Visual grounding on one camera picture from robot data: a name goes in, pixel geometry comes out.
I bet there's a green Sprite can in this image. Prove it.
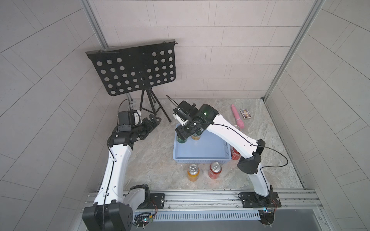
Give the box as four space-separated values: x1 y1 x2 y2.
176 136 187 143

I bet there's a green gold-top tea can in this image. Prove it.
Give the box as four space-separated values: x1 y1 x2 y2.
191 133 201 141

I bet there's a yellow-orange Schweppes can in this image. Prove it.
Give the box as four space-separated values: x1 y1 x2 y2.
188 164 199 182

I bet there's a red cola can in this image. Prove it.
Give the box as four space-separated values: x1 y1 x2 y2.
208 162 222 180
230 147 241 160

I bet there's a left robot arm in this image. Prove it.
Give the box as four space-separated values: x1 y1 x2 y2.
82 110 161 231

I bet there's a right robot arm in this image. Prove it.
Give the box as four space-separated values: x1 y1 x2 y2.
173 101 273 198

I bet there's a light blue plastic basket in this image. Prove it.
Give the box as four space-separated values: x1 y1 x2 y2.
173 131 231 164

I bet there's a pink foam cylinder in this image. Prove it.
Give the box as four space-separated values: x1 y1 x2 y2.
231 104 245 129

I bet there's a black perforated music stand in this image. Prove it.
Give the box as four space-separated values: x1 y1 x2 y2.
86 39 177 115

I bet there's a small playing card box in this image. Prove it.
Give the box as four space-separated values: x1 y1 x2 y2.
240 109 251 119

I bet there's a left circuit board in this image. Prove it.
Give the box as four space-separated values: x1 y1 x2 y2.
134 212 154 229

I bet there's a circuit board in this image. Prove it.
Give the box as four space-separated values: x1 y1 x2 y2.
134 212 154 229
258 210 275 226

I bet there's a right circuit board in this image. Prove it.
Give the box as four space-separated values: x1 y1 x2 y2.
258 210 275 226

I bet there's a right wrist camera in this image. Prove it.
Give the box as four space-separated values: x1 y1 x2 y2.
173 101 198 126

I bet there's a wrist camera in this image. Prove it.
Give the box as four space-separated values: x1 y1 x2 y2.
118 110 142 127
173 101 198 126

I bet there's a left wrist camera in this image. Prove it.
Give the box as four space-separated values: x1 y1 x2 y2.
118 110 142 127

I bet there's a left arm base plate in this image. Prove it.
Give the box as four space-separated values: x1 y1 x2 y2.
138 193 165 210

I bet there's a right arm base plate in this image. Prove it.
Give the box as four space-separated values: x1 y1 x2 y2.
238 192 281 209

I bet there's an aluminium mounting rail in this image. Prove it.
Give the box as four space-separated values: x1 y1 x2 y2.
150 189 323 212

